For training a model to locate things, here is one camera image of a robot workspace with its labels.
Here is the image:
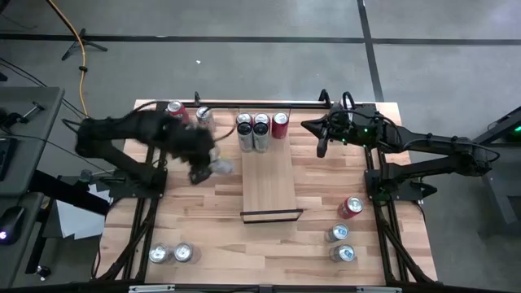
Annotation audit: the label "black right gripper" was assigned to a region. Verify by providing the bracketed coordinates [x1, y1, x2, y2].
[300, 103, 386, 159]

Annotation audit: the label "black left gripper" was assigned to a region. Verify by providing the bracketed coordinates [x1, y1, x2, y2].
[162, 121, 217, 184]

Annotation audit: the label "red soda can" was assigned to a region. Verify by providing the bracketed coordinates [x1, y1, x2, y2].
[271, 112, 291, 140]

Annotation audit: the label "red beverage can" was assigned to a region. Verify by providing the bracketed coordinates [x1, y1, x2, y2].
[336, 195, 365, 221]

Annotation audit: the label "silver beverage can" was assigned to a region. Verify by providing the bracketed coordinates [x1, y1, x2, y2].
[148, 243, 171, 265]
[173, 242, 195, 264]

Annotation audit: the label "silver Diet Coke can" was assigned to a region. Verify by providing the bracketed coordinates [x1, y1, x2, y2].
[195, 106, 216, 132]

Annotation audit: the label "red Fanta can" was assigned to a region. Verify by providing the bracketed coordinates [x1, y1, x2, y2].
[165, 99, 190, 125]

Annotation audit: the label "silver can with blue tab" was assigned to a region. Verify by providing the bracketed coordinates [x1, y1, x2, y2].
[328, 243, 357, 264]
[324, 222, 350, 244]

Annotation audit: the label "white paper sheets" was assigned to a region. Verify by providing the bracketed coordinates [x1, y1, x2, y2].
[55, 182, 113, 241]

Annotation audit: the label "black support beam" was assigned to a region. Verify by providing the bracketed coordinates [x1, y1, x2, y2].
[28, 170, 111, 216]

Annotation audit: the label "grey desk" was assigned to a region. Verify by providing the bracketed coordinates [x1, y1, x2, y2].
[0, 85, 66, 286]

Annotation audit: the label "black tripod stand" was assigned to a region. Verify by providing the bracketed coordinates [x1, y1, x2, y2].
[60, 27, 109, 62]

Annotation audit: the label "black clamp tool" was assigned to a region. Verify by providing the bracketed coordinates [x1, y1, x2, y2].
[0, 101, 46, 127]

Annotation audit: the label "black caster knob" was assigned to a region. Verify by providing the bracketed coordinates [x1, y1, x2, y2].
[35, 264, 52, 282]

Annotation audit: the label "dark grey equipment stand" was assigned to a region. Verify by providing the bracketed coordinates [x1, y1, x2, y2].
[447, 105, 521, 237]

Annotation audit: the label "black computer mouse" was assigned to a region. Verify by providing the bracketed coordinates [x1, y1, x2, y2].
[0, 205, 26, 247]

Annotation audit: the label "black keyboard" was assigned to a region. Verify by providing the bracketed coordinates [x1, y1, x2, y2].
[0, 137, 18, 182]

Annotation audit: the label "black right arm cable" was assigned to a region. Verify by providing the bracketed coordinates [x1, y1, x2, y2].
[340, 90, 357, 110]

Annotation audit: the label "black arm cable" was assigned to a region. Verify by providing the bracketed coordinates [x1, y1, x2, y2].
[211, 120, 240, 142]
[340, 90, 357, 110]

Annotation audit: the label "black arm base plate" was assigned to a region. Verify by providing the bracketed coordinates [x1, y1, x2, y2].
[364, 168, 425, 203]
[108, 167, 169, 200]

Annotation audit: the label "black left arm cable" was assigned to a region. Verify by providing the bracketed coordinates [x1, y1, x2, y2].
[211, 120, 240, 142]

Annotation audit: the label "wooden shelf with black frame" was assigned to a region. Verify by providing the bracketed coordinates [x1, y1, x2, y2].
[235, 106, 305, 225]

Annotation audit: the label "silver metal bracket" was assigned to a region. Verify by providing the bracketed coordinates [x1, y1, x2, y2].
[128, 284, 177, 293]
[356, 286, 404, 293]

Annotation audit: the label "yellow cable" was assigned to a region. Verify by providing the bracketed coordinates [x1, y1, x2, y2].
[45, 0, 93, 119]

